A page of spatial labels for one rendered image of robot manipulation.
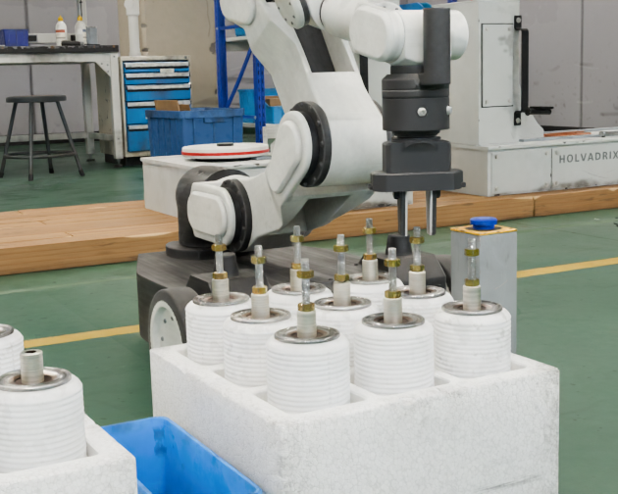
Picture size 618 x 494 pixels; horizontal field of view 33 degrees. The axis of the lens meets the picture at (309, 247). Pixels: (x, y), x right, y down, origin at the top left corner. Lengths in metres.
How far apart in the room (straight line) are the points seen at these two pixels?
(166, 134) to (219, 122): 0.32
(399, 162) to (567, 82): 7.17
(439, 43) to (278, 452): 0.54
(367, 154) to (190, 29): 6.12
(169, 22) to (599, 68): 3.19
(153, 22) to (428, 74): 6.42
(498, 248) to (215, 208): 0.67
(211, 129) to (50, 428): 4.89
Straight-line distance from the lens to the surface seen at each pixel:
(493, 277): 1.56
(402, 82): 1.36
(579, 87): 8.42
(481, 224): 1.56
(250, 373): 1.28
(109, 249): 3.23
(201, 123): 5.87
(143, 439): 1.38
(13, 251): 3.15
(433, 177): 1.38
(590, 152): 4.27
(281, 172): 1.76
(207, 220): 2.07
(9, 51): 6.60
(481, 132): 4.01
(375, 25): 1.37
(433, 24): 1.34
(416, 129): 1.36
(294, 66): 1.80
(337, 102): 1.74
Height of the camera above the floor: 0.55
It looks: 9 degrees down
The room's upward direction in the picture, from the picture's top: 2 degrees counter-clockwise
